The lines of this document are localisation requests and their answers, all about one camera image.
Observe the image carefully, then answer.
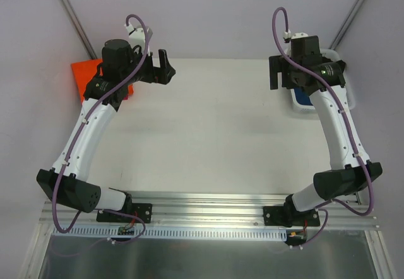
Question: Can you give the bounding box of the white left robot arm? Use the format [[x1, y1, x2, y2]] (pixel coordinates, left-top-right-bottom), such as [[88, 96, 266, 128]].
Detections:
[[37, 39, 175, 221]]

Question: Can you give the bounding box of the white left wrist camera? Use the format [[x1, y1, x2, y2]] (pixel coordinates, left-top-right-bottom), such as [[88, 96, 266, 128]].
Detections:
[[125, 23, 153, 49]]

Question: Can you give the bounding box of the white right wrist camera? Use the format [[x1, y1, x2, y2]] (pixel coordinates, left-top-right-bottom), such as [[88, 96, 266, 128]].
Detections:
[[283, 30, 309, 43]]

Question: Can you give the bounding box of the aluminium mounting rail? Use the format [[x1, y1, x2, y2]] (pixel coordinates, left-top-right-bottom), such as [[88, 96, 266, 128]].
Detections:
[[39, 191, 381, 230]]

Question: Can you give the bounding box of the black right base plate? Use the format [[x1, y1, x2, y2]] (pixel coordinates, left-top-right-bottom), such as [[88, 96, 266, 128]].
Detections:
[[263, 206, 320, 228]]

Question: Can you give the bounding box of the folded orange t shirt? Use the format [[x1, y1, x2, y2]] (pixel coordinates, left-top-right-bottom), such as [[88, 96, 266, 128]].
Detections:
[[70, 58, 134, 102]]

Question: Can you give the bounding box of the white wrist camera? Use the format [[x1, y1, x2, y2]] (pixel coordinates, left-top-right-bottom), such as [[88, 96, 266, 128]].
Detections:
[[283, 30, 309, 43], [125, 23, 153, 49]]

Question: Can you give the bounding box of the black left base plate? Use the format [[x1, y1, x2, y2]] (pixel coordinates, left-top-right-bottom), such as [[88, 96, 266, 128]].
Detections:
[[96, 203, 153, 223]]

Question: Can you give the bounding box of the blue t shirt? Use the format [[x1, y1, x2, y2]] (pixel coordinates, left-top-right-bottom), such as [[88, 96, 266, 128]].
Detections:
[[294, 88, 312, 107]]

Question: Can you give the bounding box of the white slotted cable duct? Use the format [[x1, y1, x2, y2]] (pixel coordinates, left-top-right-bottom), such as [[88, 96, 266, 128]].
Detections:
[[65, 225, 287, 242]]

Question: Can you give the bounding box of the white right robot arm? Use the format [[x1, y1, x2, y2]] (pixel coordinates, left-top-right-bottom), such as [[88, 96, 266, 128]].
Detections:
[[269, 33, 383, 227]]

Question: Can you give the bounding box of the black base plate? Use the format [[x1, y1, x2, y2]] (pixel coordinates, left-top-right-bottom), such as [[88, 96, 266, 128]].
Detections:
[[263, 206, 320, 228], [96, 203, 153, 223]]

